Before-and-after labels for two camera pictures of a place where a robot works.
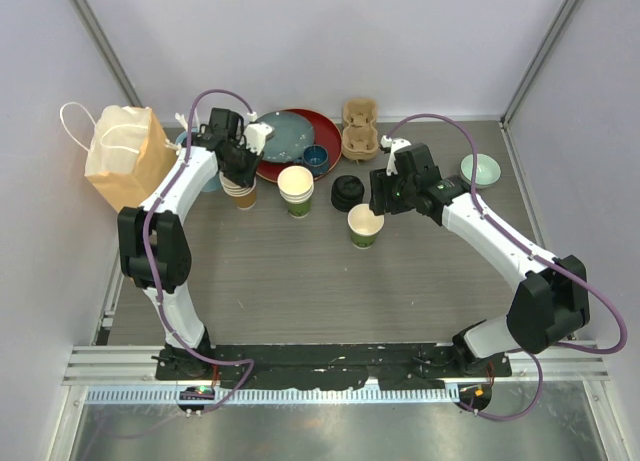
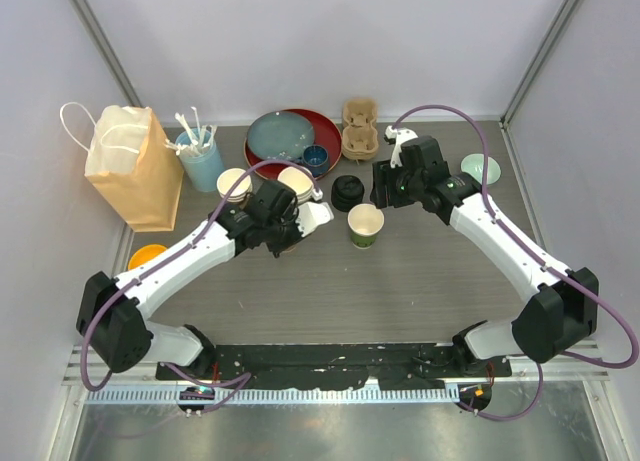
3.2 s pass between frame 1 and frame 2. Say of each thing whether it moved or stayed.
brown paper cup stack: stayed
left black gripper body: moved
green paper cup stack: stayed
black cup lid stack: stayed
